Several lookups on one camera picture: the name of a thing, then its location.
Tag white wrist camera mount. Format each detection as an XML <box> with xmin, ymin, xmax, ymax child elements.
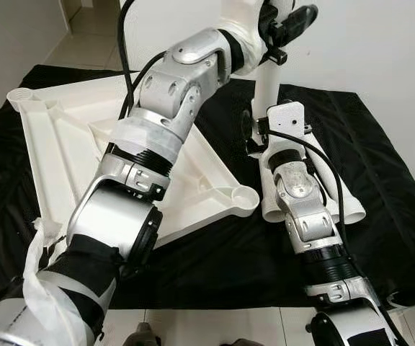
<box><xmin>220</xmin><ymin>0</ymin><xmax>296</xmax><ymax>76</ymax></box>
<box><xmin>262</xmin><ymin>102</ymin><xmax>309</xmax><ymax>165</ymax></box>

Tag grey robot left leg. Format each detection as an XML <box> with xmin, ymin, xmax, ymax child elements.
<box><xmin>132</xmin><ymin>323</ymin><xmax>162</xmax><ymax>346</ymax></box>

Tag black cloth table cover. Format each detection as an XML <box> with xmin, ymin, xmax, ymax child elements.
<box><xmin>0</xmin><ymin>65</ymin><xmax>415</xmax><ymax>309</ymax></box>

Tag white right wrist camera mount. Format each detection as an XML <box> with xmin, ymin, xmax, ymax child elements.
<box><xmin>262</xmin><ymin>102</ymin><xmax>309</xmax><ymax>165</ymax></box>

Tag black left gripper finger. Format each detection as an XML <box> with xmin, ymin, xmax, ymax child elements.
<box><xmin>283</xmin><ymin>4</ymin><xmax>319</xmax><ymax>38</ymax></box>

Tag grey robot right leg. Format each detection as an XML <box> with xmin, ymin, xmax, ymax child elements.
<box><xmin>229</xmin><ymin>337</ymin><xmax>266</xmax><ymax>346</ymax></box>

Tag white plastic children table top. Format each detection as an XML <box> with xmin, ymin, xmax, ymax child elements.
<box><xmin>7</xmin><ymin>78</ymin><xmax>260</xmax><ymax>251</ymax></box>

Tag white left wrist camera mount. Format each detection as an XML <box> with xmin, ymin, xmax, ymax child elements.
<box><xmin>220</xmin><ymin>0</ymin><xmax>296</xmax><ymax>76</ymax></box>

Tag grey robot leg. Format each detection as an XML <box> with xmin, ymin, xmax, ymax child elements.
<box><xmin>229</xmin><ymin>337</ymin><xmax>266</xmax><ymax>346</ymax></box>
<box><xmin>132</xmin><ymin>323</ymin><xmax>162</xmax><ymax>346</ymax></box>

